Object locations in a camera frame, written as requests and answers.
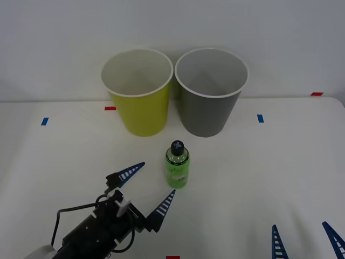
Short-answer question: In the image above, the green plastic bottle black cap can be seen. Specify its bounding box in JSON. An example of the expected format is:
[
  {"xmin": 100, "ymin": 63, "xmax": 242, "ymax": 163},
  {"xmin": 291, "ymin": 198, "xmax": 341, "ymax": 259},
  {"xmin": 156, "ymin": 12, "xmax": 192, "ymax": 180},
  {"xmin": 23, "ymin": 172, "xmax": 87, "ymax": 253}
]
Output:
[{"xmin": 164, "ymin": 140, "xmax": 191, "ymax": 189}]

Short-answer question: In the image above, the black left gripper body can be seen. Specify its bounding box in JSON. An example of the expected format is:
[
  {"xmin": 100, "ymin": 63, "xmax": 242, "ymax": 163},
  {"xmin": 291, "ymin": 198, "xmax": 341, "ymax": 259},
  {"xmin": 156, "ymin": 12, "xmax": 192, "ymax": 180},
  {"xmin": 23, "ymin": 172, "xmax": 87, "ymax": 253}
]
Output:
[{"xmin": 96, "ymin": 189, "xmax": 148, "ymax": 238}]

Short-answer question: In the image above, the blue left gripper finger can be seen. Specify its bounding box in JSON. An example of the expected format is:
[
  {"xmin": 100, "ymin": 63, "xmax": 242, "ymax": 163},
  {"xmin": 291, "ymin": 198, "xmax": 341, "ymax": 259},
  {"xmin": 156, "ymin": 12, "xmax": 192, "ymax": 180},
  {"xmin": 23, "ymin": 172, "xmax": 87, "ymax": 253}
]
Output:
[
  {"xmin": 105, "ymin": 161, "xmax": 146, "ymax": 189},
  {"xmin": 145, "ymin": 189, "xmax": 176, "ymax": 234}
]

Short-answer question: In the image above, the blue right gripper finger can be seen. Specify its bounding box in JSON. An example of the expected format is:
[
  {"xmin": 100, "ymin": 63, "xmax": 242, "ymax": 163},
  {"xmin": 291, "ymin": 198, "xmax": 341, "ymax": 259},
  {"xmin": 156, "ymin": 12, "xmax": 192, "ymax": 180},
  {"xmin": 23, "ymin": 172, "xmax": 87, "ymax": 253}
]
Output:
[
  {"xmin": 322, "ymin": 221, "xmax": 345, "ymax": 259},
  {"xmin": 271, "ymin": 224, "xmax": 289, "ymax": 259}
]

